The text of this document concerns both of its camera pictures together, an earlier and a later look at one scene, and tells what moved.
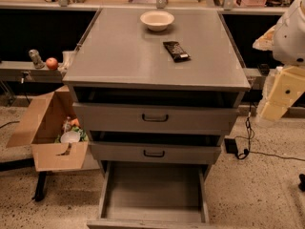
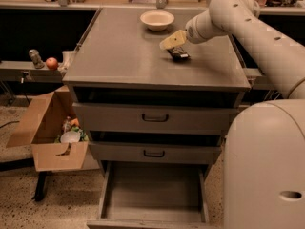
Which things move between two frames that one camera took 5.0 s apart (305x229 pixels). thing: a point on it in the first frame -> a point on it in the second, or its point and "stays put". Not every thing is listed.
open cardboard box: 42,130 stays put
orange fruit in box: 74,122 stays put
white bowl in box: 71,136 stays put
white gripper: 291,42 -> 194,31
